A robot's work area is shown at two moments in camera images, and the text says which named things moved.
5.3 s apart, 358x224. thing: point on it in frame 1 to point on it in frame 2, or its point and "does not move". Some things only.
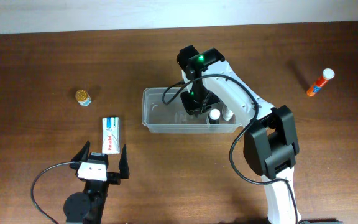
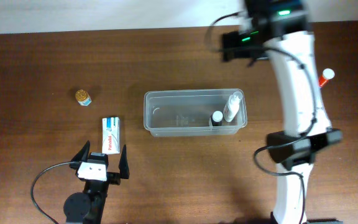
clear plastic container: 158,117 does not move
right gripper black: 194,107 to 232,46
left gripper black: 113,178 does not move
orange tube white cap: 328,74 does not move
